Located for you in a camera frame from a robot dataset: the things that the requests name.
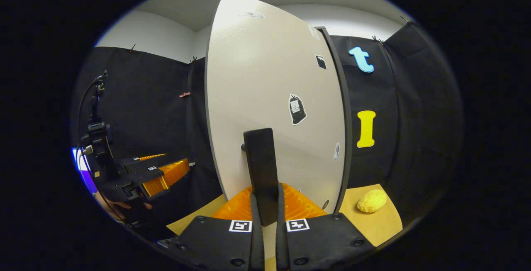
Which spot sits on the blue lit screen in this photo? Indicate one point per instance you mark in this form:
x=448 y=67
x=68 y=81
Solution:
x=81 y=163

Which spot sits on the yellow sponge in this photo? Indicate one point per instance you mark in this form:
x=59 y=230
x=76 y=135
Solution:
x=372 y=201

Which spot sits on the beige cabinet door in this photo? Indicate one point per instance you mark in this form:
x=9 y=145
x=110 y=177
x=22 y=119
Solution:
x=257 y=76

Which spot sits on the red clip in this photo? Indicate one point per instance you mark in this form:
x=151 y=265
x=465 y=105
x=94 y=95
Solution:
x=185 y=94

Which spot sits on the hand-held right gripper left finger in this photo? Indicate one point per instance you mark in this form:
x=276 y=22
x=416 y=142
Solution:
x=215 y=242

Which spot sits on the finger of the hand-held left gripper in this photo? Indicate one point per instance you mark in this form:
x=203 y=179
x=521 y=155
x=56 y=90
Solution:
x=170 y=175
x=141 y=161

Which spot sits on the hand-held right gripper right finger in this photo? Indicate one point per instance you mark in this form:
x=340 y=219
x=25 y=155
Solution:
x=327 y=242

